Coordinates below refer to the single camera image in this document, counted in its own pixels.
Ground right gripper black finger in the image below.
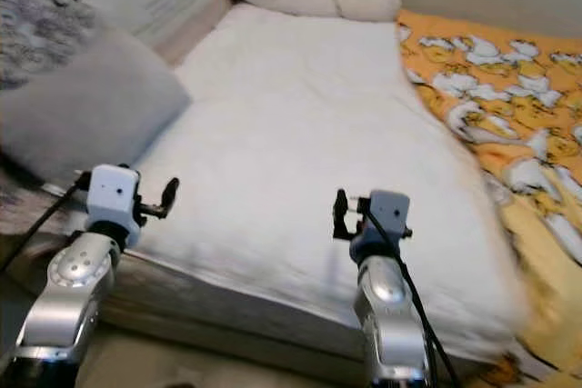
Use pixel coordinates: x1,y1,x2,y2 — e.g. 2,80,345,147
331,188,352,242

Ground orange cartoon egg blanket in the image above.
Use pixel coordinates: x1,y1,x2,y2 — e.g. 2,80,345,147
396,9,582,388

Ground white quilted mattress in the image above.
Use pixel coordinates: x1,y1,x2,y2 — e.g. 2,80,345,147
136,2,530,357

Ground grey square pillow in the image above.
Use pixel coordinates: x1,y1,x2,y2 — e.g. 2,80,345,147
0,27,192,187

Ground grey bed base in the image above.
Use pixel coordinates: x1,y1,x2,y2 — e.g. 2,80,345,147
0,224,510,382

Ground grey floral patterned cloth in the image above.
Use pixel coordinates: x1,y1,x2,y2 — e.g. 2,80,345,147
0,0,96,236

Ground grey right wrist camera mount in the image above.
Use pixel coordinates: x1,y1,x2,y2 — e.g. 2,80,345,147
368,190,412,244

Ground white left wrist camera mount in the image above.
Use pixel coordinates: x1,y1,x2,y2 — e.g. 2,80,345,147
86,164,142,248

